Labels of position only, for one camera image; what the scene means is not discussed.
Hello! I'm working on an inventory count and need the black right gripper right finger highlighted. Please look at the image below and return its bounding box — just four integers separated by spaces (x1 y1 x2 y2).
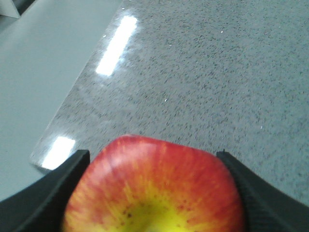
216 150 309 232

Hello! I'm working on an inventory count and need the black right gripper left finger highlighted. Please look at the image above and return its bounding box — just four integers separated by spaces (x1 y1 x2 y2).
0 150 90 232

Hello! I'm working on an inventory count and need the red yellow apple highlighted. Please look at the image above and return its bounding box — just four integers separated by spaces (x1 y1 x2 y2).
61 135 247 232

